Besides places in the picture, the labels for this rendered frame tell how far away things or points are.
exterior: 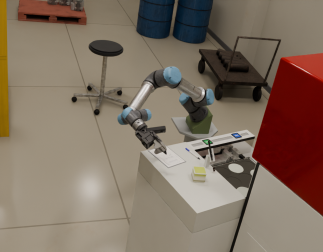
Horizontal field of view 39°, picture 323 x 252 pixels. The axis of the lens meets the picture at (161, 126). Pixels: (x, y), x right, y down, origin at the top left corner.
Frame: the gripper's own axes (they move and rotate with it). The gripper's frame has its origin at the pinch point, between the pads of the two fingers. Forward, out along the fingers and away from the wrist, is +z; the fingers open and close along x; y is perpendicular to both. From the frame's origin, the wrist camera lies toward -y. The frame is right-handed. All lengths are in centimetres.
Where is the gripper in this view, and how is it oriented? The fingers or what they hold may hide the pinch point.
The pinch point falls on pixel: (166, 150)
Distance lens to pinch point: 262.5
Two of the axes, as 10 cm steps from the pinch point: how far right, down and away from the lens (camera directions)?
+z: 6.3, 6.7, -3.9
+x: -0.1, -4.9, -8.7
